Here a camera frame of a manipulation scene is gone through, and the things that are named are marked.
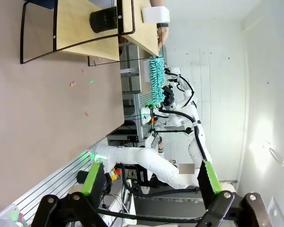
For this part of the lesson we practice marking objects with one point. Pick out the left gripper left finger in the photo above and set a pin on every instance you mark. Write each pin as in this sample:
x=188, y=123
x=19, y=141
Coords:
x=92, y=184

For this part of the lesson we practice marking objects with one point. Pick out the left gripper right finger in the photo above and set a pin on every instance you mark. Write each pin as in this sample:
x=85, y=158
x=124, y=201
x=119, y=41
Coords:
x=213, y=184

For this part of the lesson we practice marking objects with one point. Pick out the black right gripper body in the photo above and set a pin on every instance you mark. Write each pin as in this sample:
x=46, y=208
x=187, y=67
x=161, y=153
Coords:
x=169, y=95

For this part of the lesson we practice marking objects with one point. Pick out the teal microfiber duster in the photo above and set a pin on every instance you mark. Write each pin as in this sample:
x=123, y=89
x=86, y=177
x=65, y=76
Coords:
x=157, y=80

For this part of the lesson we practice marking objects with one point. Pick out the white rectangular box device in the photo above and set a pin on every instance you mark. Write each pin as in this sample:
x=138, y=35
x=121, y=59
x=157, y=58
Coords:
x=156, y=14

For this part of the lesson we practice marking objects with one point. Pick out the black cylindrical container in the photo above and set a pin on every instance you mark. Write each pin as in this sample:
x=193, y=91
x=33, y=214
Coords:
x=103, y=20

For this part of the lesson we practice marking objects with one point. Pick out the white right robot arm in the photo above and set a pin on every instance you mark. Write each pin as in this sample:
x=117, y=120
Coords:
x=196, y=132

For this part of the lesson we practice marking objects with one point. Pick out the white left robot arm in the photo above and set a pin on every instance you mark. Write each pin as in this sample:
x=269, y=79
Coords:
x=146, y=157

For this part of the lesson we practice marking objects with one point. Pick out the person's left forearm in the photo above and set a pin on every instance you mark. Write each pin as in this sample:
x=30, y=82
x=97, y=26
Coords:
x=157, y=2

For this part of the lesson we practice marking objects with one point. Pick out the person's left hand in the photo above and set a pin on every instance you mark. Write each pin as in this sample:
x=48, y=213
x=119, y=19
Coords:
x=163, y=35

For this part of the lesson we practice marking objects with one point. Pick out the yellow emergency stop button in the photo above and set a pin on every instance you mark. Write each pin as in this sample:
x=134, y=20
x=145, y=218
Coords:
x=113, y=174

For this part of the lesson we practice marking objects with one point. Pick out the seated background person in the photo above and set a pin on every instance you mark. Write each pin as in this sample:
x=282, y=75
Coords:
x=186, y=169

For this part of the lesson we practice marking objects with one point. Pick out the black wristband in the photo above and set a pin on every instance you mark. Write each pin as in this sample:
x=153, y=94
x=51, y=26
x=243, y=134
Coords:
x=162, y=25

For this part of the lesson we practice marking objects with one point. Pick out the red paper scrap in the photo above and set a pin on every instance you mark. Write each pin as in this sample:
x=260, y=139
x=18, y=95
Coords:
x=72, y=84

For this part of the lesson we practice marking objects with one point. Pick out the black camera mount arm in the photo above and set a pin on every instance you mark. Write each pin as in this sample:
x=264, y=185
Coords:
x=172, y=130

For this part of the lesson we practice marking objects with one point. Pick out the aluminium mounting frame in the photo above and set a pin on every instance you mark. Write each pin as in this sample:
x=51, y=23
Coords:
x=49, y=179
x=138, y=113

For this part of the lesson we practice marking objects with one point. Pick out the two-tier wooden shelf black frame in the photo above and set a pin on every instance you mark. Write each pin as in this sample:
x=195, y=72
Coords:
x=71, y=28

